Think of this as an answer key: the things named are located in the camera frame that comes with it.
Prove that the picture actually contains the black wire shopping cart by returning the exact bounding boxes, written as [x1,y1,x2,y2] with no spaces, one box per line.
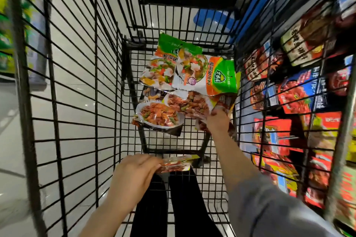
[0,0,356,237]

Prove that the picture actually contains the person's black trousers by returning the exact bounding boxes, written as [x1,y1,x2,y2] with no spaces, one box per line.
[130,167,223,237]

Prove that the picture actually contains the blue plastic panel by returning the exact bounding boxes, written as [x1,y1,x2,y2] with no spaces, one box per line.
[193,0,290,43]

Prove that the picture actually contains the person's right hand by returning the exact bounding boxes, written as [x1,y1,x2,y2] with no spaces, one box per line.
[205,107,231,134]

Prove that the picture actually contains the yellow-green sauce packet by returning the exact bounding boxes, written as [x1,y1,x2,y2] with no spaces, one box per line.
[162,91,237,134]
[155,155,201,174]

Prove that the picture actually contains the green orange seasoning packet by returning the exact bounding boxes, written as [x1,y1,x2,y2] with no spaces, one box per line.
[139,33,204,91]
[172,48,240,96]

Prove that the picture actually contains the grey bottle shelf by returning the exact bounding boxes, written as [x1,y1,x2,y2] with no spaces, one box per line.
[25,0,54,91]

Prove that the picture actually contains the packets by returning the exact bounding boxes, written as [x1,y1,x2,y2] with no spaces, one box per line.
[239,0,356,237]

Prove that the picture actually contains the person's left hand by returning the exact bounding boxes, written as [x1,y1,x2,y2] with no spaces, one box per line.
[107,153,165,214]

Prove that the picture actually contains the orange sauce packet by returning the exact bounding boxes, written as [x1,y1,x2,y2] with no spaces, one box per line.
[132,87,185,137]

